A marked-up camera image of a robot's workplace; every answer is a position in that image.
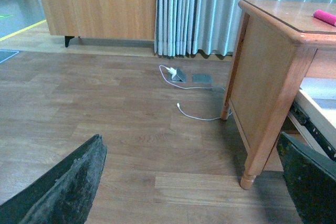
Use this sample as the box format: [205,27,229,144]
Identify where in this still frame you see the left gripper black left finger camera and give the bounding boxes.
[1,134,107,223]

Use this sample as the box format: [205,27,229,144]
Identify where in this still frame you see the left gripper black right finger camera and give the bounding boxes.
[277,132,335,223]

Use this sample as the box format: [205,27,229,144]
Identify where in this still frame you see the wooden drawer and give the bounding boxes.
[288,78,335,161]

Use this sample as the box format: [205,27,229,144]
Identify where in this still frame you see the pink marker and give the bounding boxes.
[313,10,336,26]

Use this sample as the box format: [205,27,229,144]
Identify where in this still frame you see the wooden nightstand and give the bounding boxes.
[221,0,335,190]

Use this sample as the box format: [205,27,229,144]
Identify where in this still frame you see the closed floor socket cover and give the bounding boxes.
[192,74,213,84]

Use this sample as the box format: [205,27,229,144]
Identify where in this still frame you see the black cabinet leg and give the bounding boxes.
[65,36,74,48]

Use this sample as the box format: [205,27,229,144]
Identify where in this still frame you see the open floor socket box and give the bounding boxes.
[169,68,187,83]

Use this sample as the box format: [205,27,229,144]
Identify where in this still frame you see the white charger plug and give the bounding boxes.
[167,67,177,77]

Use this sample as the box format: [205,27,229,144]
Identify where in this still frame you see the large wooden cabinet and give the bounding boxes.
[41,0,156,40]

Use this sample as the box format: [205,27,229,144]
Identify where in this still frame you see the white charging cable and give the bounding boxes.
[159,64,233,121]

